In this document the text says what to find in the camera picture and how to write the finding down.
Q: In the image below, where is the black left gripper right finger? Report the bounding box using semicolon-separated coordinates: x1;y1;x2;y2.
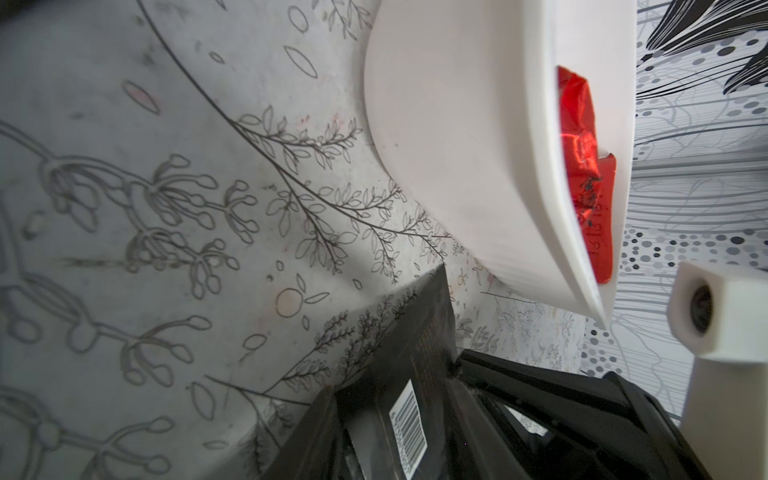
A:
446;350;710;479

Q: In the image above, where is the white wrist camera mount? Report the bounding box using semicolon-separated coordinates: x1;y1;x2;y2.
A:
667;261;767;479

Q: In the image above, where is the white plastic storage box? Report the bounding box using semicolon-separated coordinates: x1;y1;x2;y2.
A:
364;1;637;326

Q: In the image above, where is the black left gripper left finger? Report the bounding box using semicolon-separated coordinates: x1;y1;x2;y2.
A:
261;387;343;480

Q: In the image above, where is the red foil tea bag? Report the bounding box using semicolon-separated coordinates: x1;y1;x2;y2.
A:
557;67;601;210

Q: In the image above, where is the black barcode tea bag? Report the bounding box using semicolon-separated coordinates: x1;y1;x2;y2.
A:
337;267;457;479

